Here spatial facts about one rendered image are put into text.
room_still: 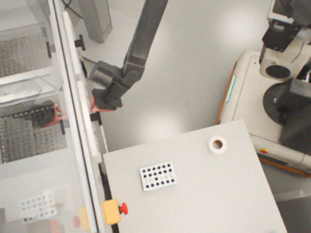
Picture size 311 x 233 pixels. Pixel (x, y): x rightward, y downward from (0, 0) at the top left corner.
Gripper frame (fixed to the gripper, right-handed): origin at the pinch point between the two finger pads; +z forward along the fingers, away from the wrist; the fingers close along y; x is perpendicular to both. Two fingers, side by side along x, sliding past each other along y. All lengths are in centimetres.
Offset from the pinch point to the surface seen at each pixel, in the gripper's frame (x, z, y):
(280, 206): 51, 10, -105
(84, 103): -2.0, -0.5, 4.4
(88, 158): 19.4, -4.4, 9.3
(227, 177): 34, -13, -42
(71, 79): -9.1, -4.6, 9.6
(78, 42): -28.4, -0.6, 1.8
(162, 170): 25.5, -2.2, -20.6
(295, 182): 41, 13, -136
